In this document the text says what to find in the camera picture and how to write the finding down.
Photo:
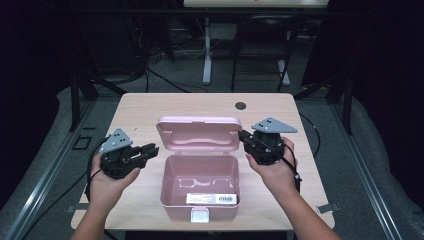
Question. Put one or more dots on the white desk top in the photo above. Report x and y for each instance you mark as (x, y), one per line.
(255, 3)

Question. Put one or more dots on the black chair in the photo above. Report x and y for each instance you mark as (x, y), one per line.
(266, 26)

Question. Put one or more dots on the green and white medicine box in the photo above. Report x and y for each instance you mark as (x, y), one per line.
(210, 199)

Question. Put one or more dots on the black metal stand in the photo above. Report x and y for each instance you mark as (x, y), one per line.
(347, 103)
(75, 100)

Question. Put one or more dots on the metal floor rail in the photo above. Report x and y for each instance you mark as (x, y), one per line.
(50, 166)
(363, 173)

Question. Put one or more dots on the round dark table grommet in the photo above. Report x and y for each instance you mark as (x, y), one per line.
(240, 106)

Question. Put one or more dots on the person's left hand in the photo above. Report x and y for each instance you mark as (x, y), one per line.
(105, 190)

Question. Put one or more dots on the white desk leg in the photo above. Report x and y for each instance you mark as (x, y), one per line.
(284, 71)
(207, 56)

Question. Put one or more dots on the grey tape strip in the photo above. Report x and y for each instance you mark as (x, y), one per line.
(328, 208)
(76, 207)

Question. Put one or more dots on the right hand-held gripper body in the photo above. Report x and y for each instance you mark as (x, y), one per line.
(266, 148)

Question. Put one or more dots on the pink storage box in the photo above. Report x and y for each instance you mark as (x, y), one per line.
(200, 173)

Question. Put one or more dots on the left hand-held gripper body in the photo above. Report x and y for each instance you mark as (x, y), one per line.
(118, 165)

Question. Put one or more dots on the person's right hand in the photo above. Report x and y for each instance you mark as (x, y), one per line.
(280, 176)

